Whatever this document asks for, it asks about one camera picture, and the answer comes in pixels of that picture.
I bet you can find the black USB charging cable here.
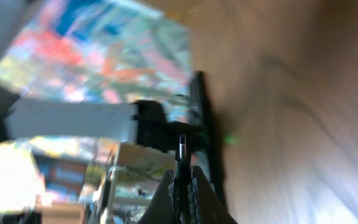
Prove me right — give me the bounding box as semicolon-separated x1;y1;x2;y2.
174;134;192;224

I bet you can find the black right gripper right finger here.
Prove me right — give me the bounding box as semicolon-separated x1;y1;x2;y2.
188;166;237;224

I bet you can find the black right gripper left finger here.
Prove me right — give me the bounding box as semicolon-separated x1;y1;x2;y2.
137;170;174;224

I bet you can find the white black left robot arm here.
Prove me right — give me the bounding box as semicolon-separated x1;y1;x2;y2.
0;86;208;152

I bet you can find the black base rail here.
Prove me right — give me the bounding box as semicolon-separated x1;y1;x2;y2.
189;71;227;208

